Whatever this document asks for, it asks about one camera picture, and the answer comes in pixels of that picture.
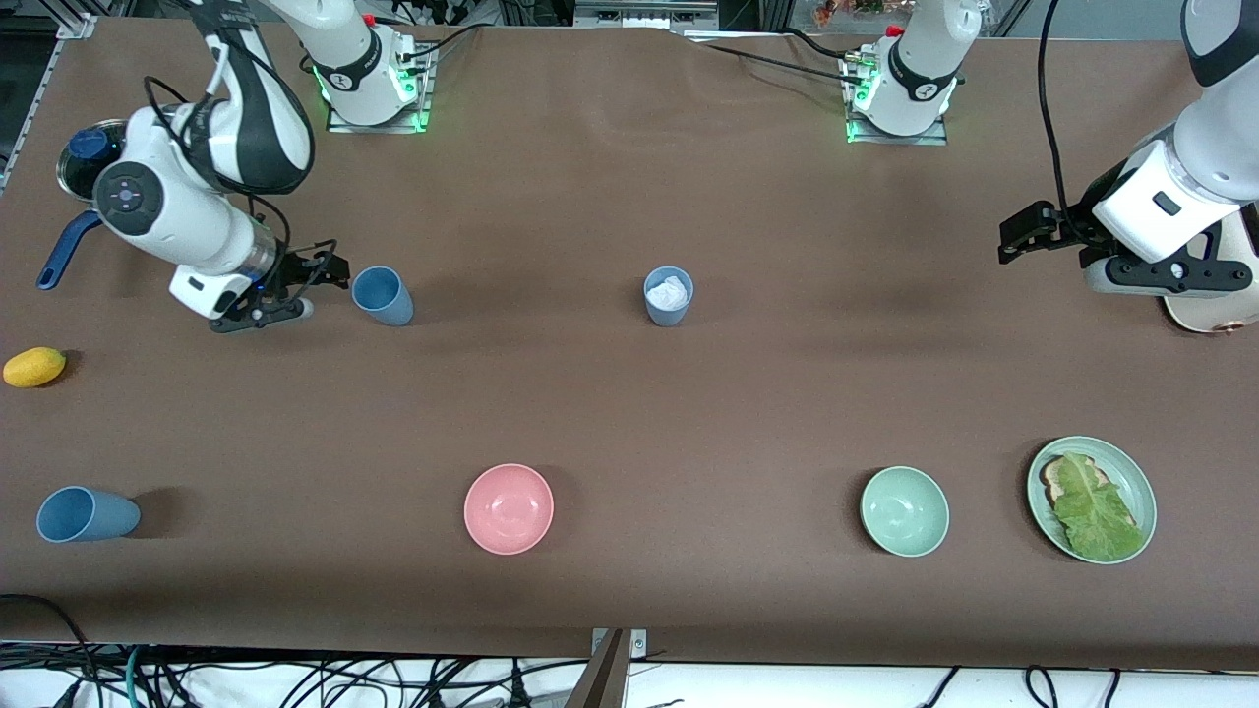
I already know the blue plastic cup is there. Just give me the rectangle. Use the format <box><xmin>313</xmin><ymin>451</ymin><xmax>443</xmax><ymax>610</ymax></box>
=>
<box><xmin>351</xmin><ymin>265</ymin><xmax>415</xmax><ymax>326</ymax></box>
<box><xmin>36</xmin><ymin>486</ymin><xmax>141</xmax><ymax>543</ymax></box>

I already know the blue cup holding white tissue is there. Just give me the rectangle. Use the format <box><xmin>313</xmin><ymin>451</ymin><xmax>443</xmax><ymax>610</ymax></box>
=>
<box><xmin>643</xmin><ymin>265</ymin><xmax>695</xmax><ymax>327</ymax></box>

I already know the cream white toaster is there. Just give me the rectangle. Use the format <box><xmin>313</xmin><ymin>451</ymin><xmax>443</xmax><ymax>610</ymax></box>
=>
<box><xmin>1164</xmin><ymin>206</ymin><xmax>1259</xmax><ymax>335</ymax></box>

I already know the glass lid blue knob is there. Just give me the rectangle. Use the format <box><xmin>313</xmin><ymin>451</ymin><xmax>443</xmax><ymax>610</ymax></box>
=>
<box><xmin>56</xmin><ymin>119</ymin><xmax>134</xmax><ymax>204</ymax></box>

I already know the toasted bread slice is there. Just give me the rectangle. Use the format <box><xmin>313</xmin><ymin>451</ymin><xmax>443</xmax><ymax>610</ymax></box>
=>
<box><xmin>1042</xmin><ymin>455</ymin><xmax>1142</xmax><ymax>537</ymax></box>

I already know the yellow lemon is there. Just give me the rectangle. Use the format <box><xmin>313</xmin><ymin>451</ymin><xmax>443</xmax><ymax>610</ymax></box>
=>
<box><xmin>3</xmin><ymin>347</ymin><xmax>67</xmax><ymax>387</ymax></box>

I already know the pale green plate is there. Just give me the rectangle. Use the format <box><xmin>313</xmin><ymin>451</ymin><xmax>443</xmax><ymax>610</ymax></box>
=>
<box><xmin>1026</xmin><ymin>436</ymin><xmax>1158</xmax><ymax>565</ymax></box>

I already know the green lettuce leaf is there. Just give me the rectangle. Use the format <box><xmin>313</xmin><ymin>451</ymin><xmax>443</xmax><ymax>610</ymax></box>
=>
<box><xmin>1052</xmin><ymin>452</ymin><xmax>1147</xmax><ymax>562</ymax></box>

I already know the pink bowl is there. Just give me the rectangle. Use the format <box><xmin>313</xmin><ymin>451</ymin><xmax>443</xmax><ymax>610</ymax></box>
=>
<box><xmin>463</xmin><ymin>463</ymin><xmax>555</xmax><ymax>556</ymax></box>

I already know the pale green bowl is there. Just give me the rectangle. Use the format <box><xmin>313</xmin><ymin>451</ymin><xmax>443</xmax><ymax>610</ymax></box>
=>
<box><xmin>860</xmin><ymin>465</ymin><xmax>951</xmax><ymax>559</ymax></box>

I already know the brown table cover sheet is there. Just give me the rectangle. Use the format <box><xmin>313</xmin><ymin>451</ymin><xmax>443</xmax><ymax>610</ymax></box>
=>
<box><xmin>0</xmin><ymin>18</ymin><xmax>1259</xmax><ymax>672</ymax></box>

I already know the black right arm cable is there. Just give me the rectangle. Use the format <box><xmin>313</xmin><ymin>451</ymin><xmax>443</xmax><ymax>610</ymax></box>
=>
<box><xmin>145</xmin><ymin>74</ymin><xmax>340</xmax><ymax>296</ymax></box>

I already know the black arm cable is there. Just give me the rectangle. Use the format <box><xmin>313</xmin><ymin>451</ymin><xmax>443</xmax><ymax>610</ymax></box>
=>
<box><xmin>145</xmin><ymin>74</ymin><xmax>340</xmax><ymax>296</ymax></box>
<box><xmin>1038</xmin><ymin>0</ymin><xmax>1088</xmax><ymax>222</ymax></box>

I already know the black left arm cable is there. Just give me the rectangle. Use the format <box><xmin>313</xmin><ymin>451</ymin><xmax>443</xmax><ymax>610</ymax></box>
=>
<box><xmin>1038</xmin><ymin>0</ymin><xmax>1088</xmax><ymax>222</ymax></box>

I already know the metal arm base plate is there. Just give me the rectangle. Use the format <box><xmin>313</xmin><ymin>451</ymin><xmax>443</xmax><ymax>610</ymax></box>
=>
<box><xmin>841</xmin><ymin>49</ymin><xmax>950</xmax><ymax>147</ymax></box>
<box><xmin>327</xmin><ymin>44</ymin><xmax>435</xmax><ymax>135</ymax></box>

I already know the black table cable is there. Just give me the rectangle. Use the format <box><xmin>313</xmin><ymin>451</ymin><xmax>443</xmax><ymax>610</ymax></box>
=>
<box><xmin>700</xmin><ymin>42</ymin><xmax>859</xmax><ymax>88</ymax></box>
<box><xmin>411</xmin><ymin>24</ymin><xmax>483</xmax><ymax>76</ymax></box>
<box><xmin>782</xmin><ymin>28</ymin><xmax>857</xmax><ymax>62</ymax></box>

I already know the aluminium frame profile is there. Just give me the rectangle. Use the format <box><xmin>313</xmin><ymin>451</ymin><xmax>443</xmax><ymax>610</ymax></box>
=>
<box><xmin>0</xmin><ymin>8</ymin><xmax>101</xmax><ymax>190</ymax></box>

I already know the metal table clamp bracket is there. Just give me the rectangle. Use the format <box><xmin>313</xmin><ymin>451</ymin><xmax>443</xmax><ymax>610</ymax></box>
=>
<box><xmin>564</xmin><ymin>627</ymin><xmax>648</xmax><ymax>708</ymax></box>

